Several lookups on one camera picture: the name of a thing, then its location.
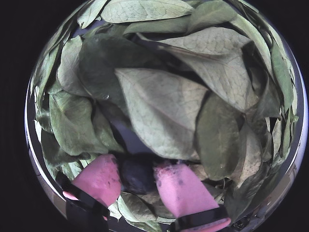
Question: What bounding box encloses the pink padded gripper finger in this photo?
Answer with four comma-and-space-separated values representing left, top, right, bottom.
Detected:
55, 153, 121, 221
153, 162, 232, 232

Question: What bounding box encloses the dark blueberry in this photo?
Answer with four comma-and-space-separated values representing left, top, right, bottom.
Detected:
120, 154, 155, 194

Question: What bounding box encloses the dark grey round bowl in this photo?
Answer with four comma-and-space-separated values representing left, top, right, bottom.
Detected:
24, 0, 303, 232

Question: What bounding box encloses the small pale green leaf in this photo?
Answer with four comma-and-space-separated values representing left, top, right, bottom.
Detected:
117, 191, 157, 223

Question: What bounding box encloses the dark green leaf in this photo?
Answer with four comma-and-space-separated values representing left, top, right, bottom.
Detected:
78, 33, 136, 114
196, 93, 242, 181

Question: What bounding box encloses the black binder clip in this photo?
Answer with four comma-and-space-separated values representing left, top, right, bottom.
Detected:
233, 216, 252, 228

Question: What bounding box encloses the pointed pale green leaf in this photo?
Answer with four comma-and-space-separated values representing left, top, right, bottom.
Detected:
114, 67, 210, 160

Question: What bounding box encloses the long pale green leaf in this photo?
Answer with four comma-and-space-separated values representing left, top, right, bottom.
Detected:
100, 0, 195, 24

